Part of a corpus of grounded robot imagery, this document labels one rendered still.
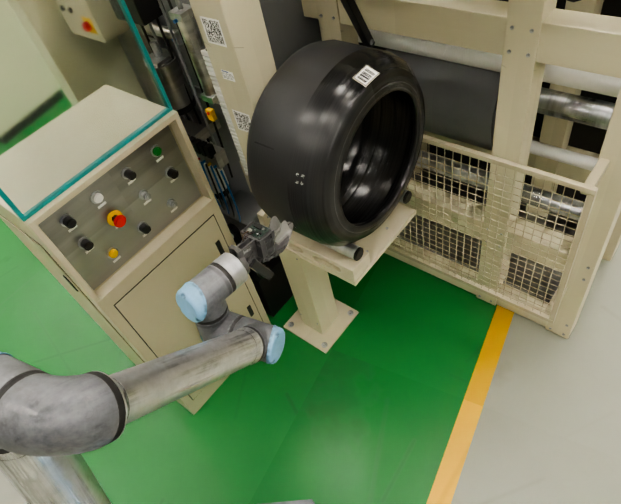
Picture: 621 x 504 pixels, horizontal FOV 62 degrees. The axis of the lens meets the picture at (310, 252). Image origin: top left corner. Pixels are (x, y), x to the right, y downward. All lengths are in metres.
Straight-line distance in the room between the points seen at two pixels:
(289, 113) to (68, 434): 0.85
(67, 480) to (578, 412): 1.88
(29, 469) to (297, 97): 0.95
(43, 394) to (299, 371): 1.70
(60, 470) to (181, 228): 1.03
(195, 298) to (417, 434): 1.31
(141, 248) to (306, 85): 0.86
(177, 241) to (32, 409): 1.13
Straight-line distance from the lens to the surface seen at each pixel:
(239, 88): 1.55
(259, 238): 1.29
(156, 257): 1.84
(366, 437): 2.26
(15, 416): 0.85
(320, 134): 1.25
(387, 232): 1.76
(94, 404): 0.84
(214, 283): 1.23
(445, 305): 2.54
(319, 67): 1.35
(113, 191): 1.70
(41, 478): 1.04
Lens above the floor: 2.11
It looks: 48 degrees down
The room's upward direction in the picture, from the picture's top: 16 degrees counter-clockwise
